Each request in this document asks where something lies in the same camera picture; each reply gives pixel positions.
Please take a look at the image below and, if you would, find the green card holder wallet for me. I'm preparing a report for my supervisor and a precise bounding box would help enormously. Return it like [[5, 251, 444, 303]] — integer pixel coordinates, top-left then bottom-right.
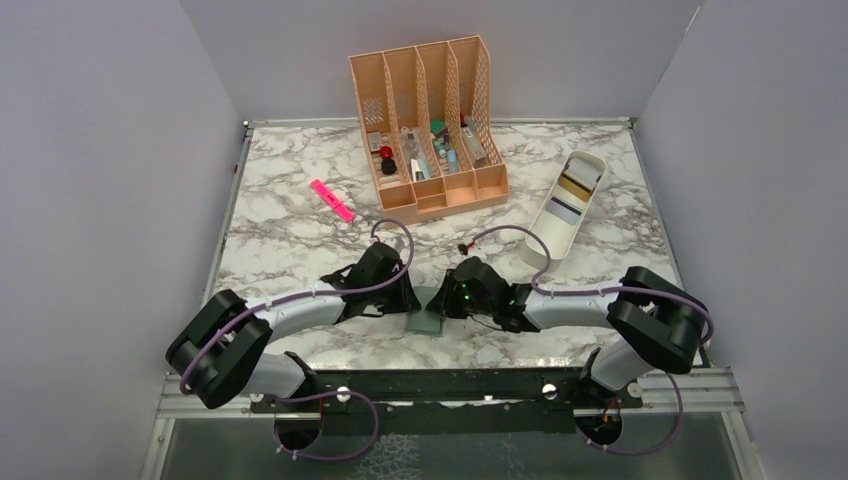
[[405, 286, 443, 337]]

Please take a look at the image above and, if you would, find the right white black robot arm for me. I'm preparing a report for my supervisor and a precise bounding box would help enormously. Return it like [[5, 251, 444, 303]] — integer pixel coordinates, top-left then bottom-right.
[[426, 257, 711, 407]]

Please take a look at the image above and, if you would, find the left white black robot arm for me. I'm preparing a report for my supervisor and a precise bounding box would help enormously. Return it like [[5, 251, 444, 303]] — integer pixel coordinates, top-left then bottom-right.
[[165, 242, 420, 411]]

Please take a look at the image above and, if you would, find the pink highlighter marker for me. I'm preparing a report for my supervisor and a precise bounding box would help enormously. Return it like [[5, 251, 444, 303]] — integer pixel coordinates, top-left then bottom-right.
[[310, 179, 355, 223]]

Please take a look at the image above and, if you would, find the black round stamp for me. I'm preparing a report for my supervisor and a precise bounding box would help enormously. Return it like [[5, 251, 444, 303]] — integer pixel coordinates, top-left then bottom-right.
[[380, 157, 398, 176]]

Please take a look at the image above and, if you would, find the white oblong plastic tray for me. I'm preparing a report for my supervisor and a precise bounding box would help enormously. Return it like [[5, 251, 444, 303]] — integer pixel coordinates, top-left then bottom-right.
[[528, 151, 608, 270]]

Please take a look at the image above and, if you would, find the grey red stapler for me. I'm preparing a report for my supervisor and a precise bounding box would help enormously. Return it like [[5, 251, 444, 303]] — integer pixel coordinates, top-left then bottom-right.
[[460, 114, 488, 168]]

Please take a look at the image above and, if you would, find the green eraser block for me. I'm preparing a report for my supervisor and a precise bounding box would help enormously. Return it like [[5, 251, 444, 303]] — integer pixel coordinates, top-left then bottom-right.
[[430, 119, 448, 138]]

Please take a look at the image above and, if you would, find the orange plastic desk organizer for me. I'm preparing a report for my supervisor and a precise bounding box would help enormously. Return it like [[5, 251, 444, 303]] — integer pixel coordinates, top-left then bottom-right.
[[348, 35, 510, 223]]

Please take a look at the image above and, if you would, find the black metal base rail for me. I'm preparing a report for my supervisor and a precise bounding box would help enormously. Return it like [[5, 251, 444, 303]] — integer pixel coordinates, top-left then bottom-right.
[[250, 367, 643, 436]]

